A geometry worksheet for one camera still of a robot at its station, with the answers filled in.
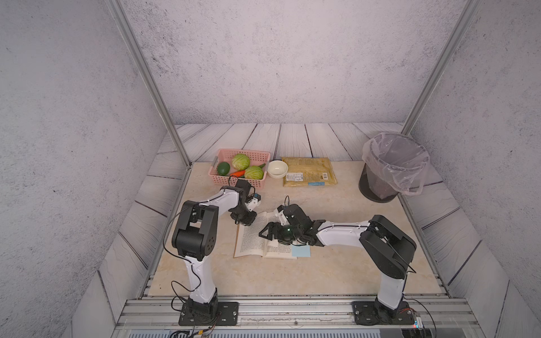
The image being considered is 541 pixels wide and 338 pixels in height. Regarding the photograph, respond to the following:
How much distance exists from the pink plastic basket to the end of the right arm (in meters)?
0.32

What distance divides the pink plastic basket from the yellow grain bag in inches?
5.1

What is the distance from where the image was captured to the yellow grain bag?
1133 mm

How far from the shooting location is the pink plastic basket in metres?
1.09

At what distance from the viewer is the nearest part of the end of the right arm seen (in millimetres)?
686

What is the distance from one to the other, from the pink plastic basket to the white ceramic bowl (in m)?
0.02

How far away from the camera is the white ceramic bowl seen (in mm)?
1133
